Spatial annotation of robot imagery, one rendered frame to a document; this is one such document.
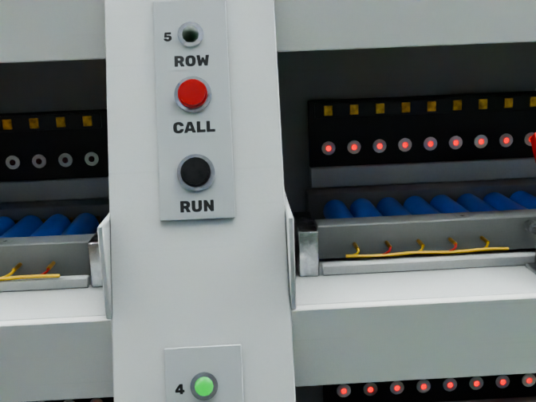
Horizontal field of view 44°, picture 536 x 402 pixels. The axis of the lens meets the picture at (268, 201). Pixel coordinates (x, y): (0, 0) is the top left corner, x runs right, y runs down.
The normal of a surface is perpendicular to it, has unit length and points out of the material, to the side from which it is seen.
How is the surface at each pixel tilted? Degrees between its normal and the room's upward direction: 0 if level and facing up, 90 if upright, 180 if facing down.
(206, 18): 90
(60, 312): 20
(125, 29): 90
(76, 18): 110
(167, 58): 90
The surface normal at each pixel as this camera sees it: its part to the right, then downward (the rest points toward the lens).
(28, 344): 0.04, 0.22
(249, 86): 0.03, -0.12
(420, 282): -0.04, -0.97
